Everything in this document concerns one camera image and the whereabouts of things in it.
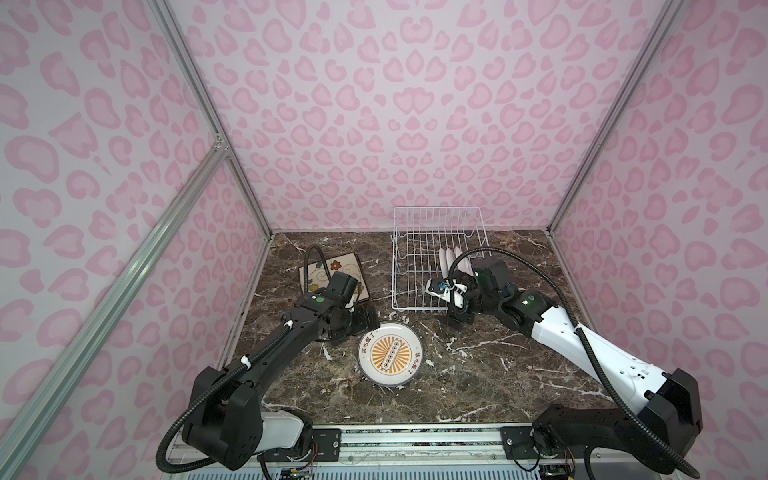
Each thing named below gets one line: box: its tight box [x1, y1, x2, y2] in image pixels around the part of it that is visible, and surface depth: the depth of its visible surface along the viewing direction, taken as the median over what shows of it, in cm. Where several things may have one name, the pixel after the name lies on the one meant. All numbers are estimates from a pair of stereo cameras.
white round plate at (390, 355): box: [357, 321, 424, 388], surface depth 89 cm
